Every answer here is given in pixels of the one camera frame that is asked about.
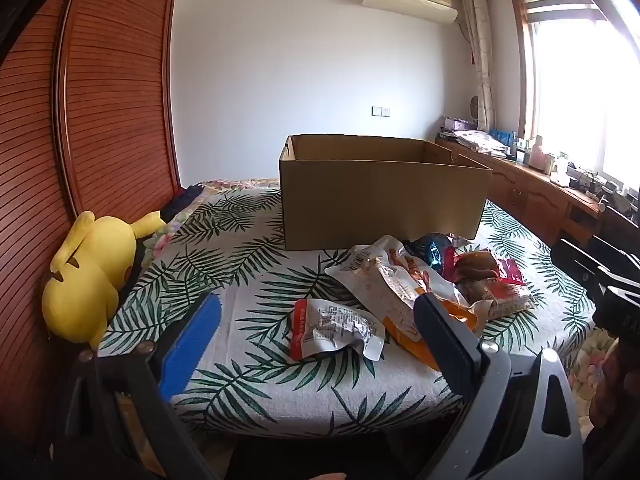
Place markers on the small white red snack packet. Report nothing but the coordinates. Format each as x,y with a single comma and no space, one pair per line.
335,327

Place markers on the long wooden cabinet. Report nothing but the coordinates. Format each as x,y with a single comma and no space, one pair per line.
525,195

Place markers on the white wall switch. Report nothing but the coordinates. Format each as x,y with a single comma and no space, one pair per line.
381,111

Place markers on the brown cardboard box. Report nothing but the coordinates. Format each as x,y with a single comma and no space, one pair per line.
380,200

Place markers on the large white orange snack packet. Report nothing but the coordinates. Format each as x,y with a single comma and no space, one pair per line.
390,280

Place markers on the leaf print bedsheet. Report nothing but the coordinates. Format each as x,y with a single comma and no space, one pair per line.
240,270

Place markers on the floral quilt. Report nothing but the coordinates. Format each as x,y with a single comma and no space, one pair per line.
220,187

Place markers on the purple box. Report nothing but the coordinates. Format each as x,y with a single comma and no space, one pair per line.
459,124

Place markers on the blue packets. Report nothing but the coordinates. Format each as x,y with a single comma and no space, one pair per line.
502,137

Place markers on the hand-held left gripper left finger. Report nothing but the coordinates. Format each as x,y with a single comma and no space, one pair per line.
200,340

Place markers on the dark folded clothes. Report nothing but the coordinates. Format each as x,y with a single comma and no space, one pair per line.
182,202

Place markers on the wooden framed window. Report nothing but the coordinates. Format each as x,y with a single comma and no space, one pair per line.
575,85

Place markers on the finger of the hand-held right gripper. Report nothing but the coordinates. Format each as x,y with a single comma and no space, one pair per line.
622,267
575,260

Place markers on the patterned beige curtain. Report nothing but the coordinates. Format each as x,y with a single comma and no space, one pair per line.
480,60

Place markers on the wooden headboard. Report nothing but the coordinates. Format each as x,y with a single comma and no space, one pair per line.
75,135

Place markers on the person's right hand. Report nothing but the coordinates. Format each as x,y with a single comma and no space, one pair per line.
607,385

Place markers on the dark blue snack packet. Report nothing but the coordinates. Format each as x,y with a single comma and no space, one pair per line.
432,252

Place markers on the small round white fan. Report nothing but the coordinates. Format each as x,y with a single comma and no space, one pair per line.
474,107

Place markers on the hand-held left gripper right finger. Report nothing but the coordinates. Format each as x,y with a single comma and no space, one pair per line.
445,347

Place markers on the yellow plush toy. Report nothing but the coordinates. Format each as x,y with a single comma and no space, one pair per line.
85,280

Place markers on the shiny brown snack packet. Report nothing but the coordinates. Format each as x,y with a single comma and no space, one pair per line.
475,265

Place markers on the folded patterned cloth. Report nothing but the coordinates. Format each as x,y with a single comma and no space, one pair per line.
480,141

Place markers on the pink bottle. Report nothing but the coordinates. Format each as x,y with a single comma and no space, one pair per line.
538,155

